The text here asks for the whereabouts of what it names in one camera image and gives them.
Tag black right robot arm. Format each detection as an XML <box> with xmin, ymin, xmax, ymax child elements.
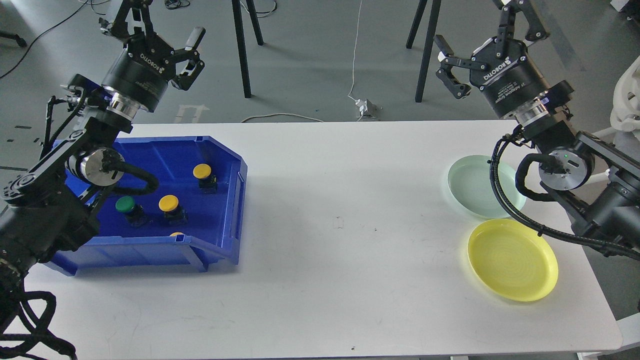
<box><xmin>434</xmin><ymin>0</ymin><xmax>640</xmax><ymax>260</ymax></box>

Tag pale green plate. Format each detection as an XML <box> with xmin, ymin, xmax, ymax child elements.
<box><xmin>446</xmin><ymin>154</ymin><xmax>527</xmax><ymax>219</ymax></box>

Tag yellow plate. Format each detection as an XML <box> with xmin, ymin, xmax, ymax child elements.
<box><xmin>466</xmin><ymin>218</ymin><xmax>559</xmax><ymax>302</ymax></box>

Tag yellow push button back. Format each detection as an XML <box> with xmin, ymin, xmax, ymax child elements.
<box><xmin>192</xmin><ymin>162</ymin><xmax>218</xmax><ymax>194</ymax></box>

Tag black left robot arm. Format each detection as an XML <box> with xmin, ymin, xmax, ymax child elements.
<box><xmin>1</xmin><ymin>27</ymin><xmax>206</xmax><ymax>360</ymax></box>

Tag white cable on floor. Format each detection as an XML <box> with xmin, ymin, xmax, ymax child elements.
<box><xmin>240</xmin><ymin>0</ymin><xmax>364</xmax><ymax>124</ymax></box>

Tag black floor cable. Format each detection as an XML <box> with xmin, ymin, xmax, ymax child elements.
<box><xmin>0</xmin><ymin>0</ymin><xmax>191</xmax><ymax>80</ymax></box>

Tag black tripod legs right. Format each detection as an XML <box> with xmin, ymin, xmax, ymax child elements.
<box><xmin>405</xmin><ymin>0</ymin><xmax>442</xmax><ymax>103</ymax></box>

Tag green push button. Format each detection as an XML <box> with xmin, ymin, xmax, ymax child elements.
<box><xmin>115</xmin><ymin>195</ymin><xmax>148</xmax><ymax>228</ymax></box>

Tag blue plastic bin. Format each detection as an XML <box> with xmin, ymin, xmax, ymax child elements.
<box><xmin>46</xmin><ymin>136</ymin><xmax>248</xmax><ymax>276</ymax></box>

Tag black tripod legs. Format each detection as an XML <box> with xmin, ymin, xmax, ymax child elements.
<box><xmin>231</xmin><ymin>0</ymin><xmax>265</xmax><ymax>99</ymax></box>
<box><xmin>405</xmin><ymin>0</ymin><xmax>442</xmax><ymax>103</ymax></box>

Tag black tripod legs left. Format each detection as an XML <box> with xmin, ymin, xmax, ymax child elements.
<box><xmin>231</xmin><ymin>0</ymin><xmax>265</xmax><ymax>99</ymax></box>

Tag white power adapter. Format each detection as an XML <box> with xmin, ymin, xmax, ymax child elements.
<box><xmin>354</xmin><ymin>98</ymin><xmax>381</xmax><ymax>122</ymax></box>

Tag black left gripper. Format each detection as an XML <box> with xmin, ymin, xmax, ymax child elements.
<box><xmin>102</xmin><ymin>26</ymin><xmax>206</xmax><ymax>113</ymax></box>

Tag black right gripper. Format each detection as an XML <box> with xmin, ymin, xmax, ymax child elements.
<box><xmin>433</xmin><ymin>0</ymin><xmax>552</xmax><ymax>121</ymax></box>

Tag white office chair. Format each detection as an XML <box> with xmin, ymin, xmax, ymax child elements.
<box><xmin>594</xmin><ymin>57</ymin><xmax>640</xmax><ymax>139</ymax></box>

